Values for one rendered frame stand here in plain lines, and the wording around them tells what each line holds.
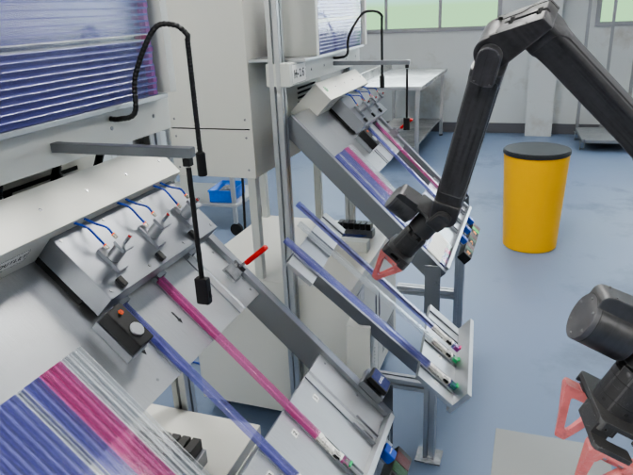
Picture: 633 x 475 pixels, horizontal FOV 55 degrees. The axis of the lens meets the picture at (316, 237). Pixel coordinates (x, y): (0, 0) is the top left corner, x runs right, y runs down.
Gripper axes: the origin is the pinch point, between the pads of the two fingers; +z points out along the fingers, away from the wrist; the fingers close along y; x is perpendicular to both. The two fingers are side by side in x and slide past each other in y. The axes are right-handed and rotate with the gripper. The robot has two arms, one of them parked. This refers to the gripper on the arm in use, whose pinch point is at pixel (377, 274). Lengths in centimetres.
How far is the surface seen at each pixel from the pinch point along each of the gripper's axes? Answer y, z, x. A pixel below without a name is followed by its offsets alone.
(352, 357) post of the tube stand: 0.2, 20.6, 9.8
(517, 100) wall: -660, -14, 15
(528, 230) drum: -264, 19, 65
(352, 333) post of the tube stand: 0.8, 15.2, 5.5
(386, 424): 24.5, 12.5, 21.0
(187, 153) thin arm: 54, -17, -35
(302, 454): 45.3, 15.5, 9.8
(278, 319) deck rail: 21.5, 13.8, -9.6
